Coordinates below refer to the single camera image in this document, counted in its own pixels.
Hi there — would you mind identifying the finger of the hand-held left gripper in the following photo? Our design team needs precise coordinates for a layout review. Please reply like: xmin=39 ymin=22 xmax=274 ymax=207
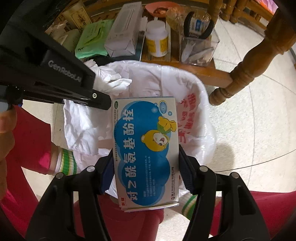
xmin=23 ymin=87 xmax=112 ymax=111

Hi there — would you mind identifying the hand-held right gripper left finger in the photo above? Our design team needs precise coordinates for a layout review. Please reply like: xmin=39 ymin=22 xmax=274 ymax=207
xmin=25 ymin=148 xmax=115 ymax=241

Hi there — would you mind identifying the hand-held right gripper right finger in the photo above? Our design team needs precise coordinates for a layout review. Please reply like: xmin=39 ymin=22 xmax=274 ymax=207
xmin=179 ymin=145 xmax=271 ymax=241

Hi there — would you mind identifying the white tissue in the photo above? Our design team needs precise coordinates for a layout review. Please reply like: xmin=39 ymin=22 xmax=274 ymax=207
xmin=83 ymin=59 xmax=133 ymax=96

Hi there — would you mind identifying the blue bear-print medicine box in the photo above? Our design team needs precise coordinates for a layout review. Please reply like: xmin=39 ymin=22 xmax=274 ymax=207
xmin=112 ymin=96 xmax=180 ymax=212

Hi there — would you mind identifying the white bag lined bin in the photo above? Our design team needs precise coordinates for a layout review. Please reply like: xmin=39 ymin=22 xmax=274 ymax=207
xmin=63 ymin=60 xmax=217 ymax=202

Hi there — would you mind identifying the red trash bin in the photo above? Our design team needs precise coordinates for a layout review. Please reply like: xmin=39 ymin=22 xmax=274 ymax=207
xmin=74 ymin=196 xmax=165 ymax=241

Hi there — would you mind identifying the person's left hand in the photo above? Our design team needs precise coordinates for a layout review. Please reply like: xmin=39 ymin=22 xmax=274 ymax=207
xmin=0 ymin=105 xmax=18 ymax=200

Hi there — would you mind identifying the crumpled white paper sheet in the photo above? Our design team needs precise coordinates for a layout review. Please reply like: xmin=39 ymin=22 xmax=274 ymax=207
xmin=63 ymin=99 xmax=114 ymax=156

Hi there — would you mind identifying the green wet wipes pack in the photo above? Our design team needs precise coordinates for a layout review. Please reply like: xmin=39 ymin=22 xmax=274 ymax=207
xmin=74 ymin=19 xmax=115 ymax=60

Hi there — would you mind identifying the yellow printed box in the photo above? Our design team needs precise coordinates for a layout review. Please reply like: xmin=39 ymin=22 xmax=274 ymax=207
xmin=62 ymin=6 xmax=89 ymax=32

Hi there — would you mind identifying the person's left leg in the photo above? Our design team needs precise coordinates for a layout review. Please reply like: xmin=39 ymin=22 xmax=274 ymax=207
xmin=0 ymin=105 xmax=78 ymax=230

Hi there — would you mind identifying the person's leg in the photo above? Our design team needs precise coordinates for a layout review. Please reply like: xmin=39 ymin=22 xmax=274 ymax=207
xmin=180 ymin=190 xmax=296 ymax=241
xmin=0 ymin=105 xmax=78 ymax=230

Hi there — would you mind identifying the white tissue box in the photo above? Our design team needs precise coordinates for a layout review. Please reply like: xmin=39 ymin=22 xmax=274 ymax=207
xmin=104 ymin=1 xmax=144 ymax=58

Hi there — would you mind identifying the person's right leg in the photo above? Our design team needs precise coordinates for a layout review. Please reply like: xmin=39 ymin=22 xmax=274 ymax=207
xmin=180 ymin=190 xmax=296 ymax=241

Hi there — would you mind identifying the white bottle yellow label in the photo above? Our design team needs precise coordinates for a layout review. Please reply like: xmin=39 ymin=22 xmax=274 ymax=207
xmin=145 ymin=20 xmax=169 ymax=58

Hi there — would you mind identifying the pink bowl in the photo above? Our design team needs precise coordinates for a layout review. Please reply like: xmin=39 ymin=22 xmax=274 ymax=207
xmin=144 ymin=1 xmax=177 ymax=18

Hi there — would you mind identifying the clear plastic container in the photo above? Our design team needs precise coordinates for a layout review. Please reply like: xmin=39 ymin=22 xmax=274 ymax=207
xmin=179 ymin=30 xmax=220 ymax=68

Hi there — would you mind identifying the black hair band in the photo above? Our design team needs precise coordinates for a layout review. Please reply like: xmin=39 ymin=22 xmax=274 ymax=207
xmin=184 ymin=11 xmax=215 ymax=39

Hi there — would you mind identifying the wooden table leg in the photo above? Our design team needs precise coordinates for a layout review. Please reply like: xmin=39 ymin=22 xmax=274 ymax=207
xmin=209 ymin=6 xmax=296 ymax=106

